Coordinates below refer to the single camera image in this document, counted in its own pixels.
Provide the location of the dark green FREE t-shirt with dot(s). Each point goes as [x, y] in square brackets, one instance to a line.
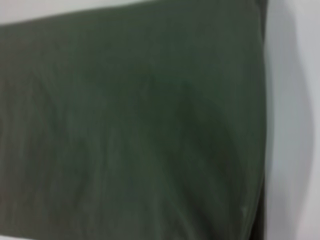
[125, 125]

